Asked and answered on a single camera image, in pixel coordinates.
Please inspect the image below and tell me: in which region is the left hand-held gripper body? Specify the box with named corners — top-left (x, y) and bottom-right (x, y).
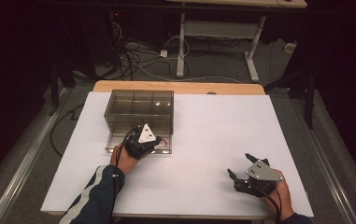
top-left (123, 123), bottom-right (157, 161)

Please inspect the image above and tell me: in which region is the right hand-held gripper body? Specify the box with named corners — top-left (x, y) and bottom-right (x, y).
top-left (234, 158), bottom-right (285, 198)

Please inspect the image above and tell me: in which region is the clear plastic drawer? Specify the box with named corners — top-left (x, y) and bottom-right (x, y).
top-left (105, 132), bottom-right (173, 155)

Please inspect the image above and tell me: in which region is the clear brown drawer box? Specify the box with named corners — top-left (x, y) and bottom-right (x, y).
top-left (104, 89), bottom-right (175, 138)

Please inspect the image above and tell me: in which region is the person's left hand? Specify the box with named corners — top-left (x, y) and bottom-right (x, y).
top-left (109, 144), bottom-right (141, 175)

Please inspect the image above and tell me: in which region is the person's right hand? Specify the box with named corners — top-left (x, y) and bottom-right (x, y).
top-left (259, 169), bottom-right (295, 222)

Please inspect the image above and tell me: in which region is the white table sheet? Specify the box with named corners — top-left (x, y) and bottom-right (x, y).
top-left (40, 91), bottom-right (315, 218)

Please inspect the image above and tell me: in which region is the black metal stand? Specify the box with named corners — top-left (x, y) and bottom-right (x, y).
top-left (48, 57), bottom-right (61, 117)
top-left (263, 62), bottom-right (319, 131)

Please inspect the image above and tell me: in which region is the white power strip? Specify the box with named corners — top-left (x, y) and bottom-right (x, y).
top-left (283, 41), bottom-right (299, 54)

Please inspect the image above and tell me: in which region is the white-legged wooden desk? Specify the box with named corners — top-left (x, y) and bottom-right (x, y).
top-left (165, 0), bottom-right (308, 84)

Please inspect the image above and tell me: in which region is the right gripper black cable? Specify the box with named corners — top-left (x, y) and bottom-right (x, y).
top-left (252, 184), bottom-right (283, 224)

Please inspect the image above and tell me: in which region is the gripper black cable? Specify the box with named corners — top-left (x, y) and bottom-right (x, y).
top-left (109, 128), bottom-right (137, 224)
top-left (252, 184), bottom-right (283, 224)

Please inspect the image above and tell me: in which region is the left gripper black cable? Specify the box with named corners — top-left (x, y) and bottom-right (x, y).
top-left (109, 128), bottom-right (137, 224)

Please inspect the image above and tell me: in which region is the metal floor rail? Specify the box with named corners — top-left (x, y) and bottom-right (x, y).
top-left (0, 88), bottom-right (68, 224)
top-left (292, 98), bottom-right (356, 224)

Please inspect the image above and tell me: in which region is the long white floor cable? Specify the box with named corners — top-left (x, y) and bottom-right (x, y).
top-left (125, 55), bottom-right (243, 85)

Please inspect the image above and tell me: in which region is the tangle of black cables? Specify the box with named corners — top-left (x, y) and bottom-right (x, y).
top-left (102, 18), bottom-right (167, 82)

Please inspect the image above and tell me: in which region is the black floor cable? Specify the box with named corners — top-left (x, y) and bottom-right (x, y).
top-left (49, 104), bottom-right (85, 159)

